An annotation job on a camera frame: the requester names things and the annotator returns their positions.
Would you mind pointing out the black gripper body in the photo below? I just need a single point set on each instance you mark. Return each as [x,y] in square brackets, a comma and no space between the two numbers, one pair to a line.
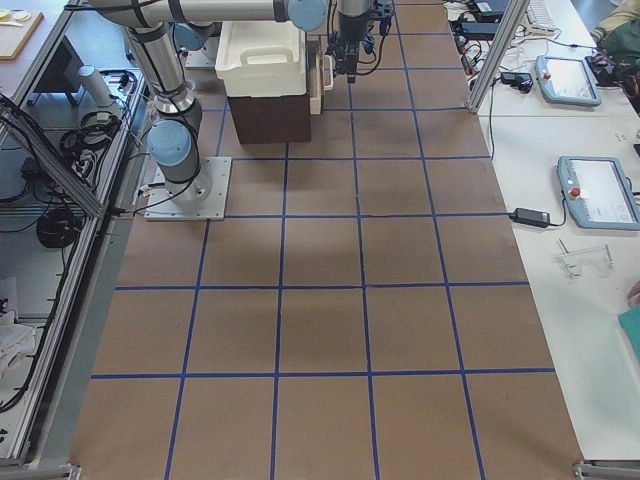
[347,39]

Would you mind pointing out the wooden drawer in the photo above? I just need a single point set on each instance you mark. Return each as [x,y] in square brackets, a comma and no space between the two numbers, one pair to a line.
[315,79]

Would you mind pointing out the white drawer handle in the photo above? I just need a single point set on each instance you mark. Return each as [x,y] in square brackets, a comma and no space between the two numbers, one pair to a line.
[328,73]

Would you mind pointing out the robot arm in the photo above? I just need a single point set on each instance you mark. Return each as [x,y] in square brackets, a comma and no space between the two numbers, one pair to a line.
[173,142]
[348,26]

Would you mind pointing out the dark brown drawer cabinet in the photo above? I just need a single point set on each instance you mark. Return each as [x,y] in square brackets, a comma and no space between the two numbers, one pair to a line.
[270,120]

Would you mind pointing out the white plastic storage box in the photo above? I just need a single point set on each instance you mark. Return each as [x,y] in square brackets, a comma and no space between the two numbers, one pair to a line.
[261,59]

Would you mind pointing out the far teach pendant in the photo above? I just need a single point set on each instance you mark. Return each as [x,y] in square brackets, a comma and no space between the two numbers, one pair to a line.
[567,81]

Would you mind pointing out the teach pendant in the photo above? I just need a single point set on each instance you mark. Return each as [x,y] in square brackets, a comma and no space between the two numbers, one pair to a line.
[567,81]
[597,193]

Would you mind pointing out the black power brick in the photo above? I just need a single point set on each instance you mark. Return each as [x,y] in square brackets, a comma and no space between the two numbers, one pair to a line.
[530,217]

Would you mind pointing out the grey cylinder device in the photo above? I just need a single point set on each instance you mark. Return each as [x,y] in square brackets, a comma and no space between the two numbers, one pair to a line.
[93,82]

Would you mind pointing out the near teach pendant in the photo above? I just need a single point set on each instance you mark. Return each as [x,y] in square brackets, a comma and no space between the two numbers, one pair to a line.
[597,193]

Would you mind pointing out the wooden cutting board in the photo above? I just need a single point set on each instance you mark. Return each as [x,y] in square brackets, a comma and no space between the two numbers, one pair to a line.
[17,27]

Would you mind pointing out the teal folder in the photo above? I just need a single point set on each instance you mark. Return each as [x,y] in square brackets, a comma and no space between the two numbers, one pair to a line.
[629,321]

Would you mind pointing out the aluminium frame post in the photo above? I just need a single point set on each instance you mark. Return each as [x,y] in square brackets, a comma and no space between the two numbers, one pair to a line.
[502,40]

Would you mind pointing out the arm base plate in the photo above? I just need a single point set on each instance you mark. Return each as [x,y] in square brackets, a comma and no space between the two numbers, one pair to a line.
[204,199]

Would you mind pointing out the clear acrylic bracket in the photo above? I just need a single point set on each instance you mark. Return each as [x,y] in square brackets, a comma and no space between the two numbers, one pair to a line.
[573,262]

